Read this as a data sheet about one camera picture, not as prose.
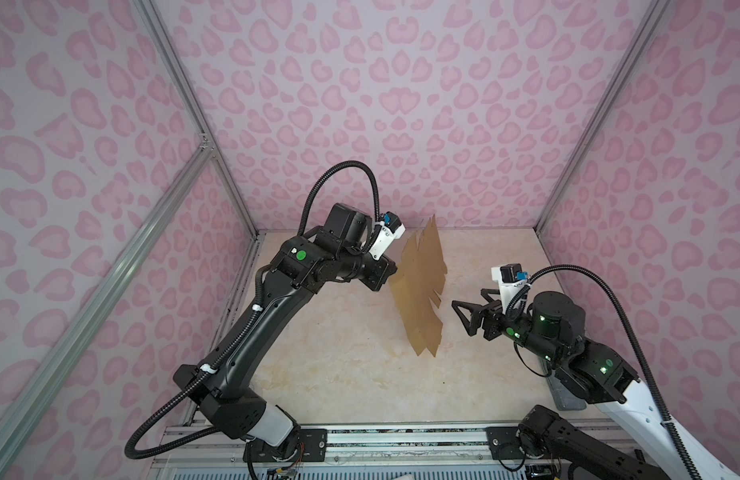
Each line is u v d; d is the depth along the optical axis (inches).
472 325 22.4
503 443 29.4
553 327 18.0
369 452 28.7
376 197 21.3
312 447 28.7
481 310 21.7
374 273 22.4
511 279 21.0
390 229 22.0
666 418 16.1
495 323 22.0
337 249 18.5
